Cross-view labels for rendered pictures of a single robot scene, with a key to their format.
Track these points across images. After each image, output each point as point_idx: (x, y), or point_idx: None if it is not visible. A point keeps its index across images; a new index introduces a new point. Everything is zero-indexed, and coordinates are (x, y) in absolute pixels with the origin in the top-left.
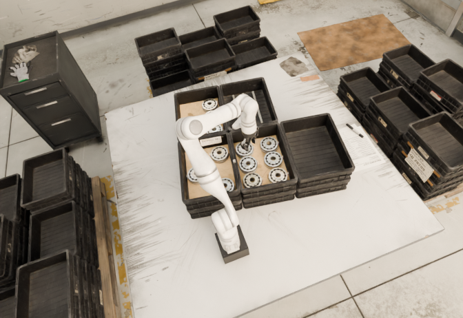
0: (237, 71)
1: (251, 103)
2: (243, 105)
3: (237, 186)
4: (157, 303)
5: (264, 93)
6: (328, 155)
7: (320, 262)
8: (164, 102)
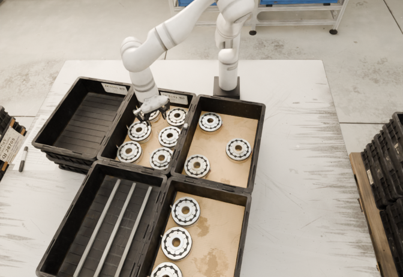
0: None
1: (130, 37)
2: (140, 44)
3: (198, 99)
4: (306, 82)
5: (63, 246)
6: (82, 119)
7: (164, 68)
8: None
